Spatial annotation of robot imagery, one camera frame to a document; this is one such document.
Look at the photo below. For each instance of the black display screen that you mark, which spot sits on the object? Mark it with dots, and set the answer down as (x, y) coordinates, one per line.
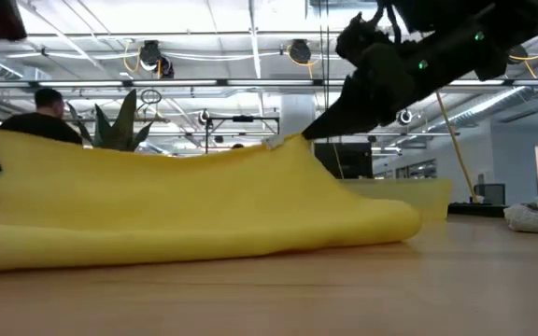
(348, 161)

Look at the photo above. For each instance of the round black ceiling lamp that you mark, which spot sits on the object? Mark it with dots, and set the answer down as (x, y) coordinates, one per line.
(300, 51)
(150, 53)

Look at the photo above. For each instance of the snake plant in white pot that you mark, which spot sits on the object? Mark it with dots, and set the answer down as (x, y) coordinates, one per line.
(119, 126)

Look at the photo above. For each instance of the yellow translucent plastic bin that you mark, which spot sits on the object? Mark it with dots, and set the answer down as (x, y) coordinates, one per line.
(430, 196)

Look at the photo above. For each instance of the white square pillar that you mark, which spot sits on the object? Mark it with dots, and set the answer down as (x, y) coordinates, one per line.
(297, 114)

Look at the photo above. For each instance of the yellow microfiber towel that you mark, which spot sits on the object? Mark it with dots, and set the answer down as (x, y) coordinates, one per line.
(180, 200)

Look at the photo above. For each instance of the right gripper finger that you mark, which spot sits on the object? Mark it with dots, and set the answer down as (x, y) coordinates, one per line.
(358, 112)

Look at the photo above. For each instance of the small dark monitor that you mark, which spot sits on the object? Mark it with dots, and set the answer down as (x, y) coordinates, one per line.
(489, 193)

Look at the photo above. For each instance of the person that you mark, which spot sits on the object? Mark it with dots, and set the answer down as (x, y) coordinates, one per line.
(45, 126)

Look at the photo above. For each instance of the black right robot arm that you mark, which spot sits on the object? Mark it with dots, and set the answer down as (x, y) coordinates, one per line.
(493, 28)

